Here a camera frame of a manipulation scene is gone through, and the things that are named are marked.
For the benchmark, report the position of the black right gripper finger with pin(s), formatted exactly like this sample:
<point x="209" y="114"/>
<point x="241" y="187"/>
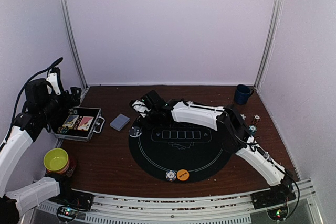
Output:
<point x="144" y="123"/>
<point x="158" y="124"/>

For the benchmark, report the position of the yellow-green bowl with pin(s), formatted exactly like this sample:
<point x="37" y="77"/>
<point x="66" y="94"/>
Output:
<point x="56" y="160"/>

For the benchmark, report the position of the left aluminium frame post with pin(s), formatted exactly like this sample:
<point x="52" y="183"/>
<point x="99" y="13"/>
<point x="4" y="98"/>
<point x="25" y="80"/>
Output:
<point x="72" y="43"/>

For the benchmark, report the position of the green blue 50 chip stack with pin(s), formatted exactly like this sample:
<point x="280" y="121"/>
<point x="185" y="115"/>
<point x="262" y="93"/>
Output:
<point x="252" y="130"/>

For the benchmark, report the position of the red black 100 chip stack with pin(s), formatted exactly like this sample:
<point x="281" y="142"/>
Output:
<point x="256" y="120"/>

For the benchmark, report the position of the grey card deck box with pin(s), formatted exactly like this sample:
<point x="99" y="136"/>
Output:
<point x="119" y="122"/>

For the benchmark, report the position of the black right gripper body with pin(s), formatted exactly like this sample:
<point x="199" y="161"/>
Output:
<point x="153" y="117"/>

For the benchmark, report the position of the dark blue mug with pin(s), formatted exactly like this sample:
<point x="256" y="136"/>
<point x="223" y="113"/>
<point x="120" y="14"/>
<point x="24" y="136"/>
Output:
<point x="242" y="94"/>

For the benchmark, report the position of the round black poker mat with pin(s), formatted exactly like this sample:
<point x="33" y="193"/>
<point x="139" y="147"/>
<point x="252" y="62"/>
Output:
<point x="178" y="146"/>

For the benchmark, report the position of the aluminium frame post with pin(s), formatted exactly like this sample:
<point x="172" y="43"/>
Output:
<point x="275" y="15"/>
<point x="72" y="43"/>

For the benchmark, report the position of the right aluminium frame post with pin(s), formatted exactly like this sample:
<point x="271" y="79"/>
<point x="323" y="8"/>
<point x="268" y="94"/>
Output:
<point x="275" y="15"/>

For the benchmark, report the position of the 10 chips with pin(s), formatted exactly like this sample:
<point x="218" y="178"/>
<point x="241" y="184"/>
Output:
<point x="170" y="175"/>

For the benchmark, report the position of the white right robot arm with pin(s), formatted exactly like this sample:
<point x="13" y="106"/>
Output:
<point x="236" y="140"/>

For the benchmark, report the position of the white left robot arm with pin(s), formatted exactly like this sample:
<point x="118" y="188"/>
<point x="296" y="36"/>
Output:
<point x="24" y="130"/>

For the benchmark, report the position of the aluminium front rail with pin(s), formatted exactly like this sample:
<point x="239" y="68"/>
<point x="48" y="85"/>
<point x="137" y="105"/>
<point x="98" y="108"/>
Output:
<point x="234" y="208"/>

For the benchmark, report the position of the orange big blind button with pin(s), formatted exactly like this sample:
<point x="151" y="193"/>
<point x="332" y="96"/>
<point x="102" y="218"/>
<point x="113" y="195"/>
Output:
<point x="182" y="175"/>

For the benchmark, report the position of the aluminium poker case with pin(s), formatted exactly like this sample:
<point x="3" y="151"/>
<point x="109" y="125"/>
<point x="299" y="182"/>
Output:
<point x="78" y="124"/>

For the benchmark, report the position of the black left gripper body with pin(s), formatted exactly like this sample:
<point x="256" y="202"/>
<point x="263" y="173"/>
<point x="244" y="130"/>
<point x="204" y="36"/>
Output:
<point x="49" y="109"/>

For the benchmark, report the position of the clear round dealer button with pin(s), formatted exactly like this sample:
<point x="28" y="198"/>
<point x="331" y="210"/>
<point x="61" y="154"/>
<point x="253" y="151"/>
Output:
<point x="135" y="132"/>

